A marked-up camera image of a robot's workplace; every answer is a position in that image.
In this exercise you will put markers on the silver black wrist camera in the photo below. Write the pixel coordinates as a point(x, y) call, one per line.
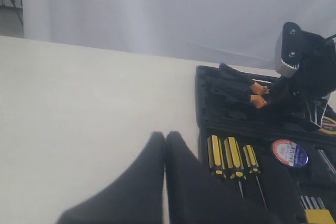
point(289, 50)

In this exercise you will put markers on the small yellow black screwdriver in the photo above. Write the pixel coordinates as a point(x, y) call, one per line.
point(253, 166)

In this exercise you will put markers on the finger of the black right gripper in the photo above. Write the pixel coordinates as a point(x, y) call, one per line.
point(279, 106)
point(308, 111)

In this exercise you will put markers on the orange black combination pliers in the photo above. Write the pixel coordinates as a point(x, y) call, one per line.
point(244, 89)

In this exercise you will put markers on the black plastic tool case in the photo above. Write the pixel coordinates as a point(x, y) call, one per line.
point(282, 185)

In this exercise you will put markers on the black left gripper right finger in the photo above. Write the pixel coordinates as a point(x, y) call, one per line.
point(195, 196)

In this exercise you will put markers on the hex key set yellow holder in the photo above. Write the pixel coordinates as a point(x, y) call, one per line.
point(316, 211)

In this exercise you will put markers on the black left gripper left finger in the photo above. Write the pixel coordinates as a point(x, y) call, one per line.
point(136, 196)

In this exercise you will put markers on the large yellow black screwdriver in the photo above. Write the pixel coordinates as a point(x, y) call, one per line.
point(215, 157)

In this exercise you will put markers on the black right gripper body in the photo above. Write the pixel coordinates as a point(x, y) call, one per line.
point(316, 74)

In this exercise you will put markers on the yellow tape measure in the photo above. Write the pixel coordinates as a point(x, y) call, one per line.
point(328, 126)

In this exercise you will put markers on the clear voltage tester screwdriver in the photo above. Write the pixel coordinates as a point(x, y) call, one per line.
point(327, 161)

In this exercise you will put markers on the black electrical tape roll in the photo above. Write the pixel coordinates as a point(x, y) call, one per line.
point(289, 153)

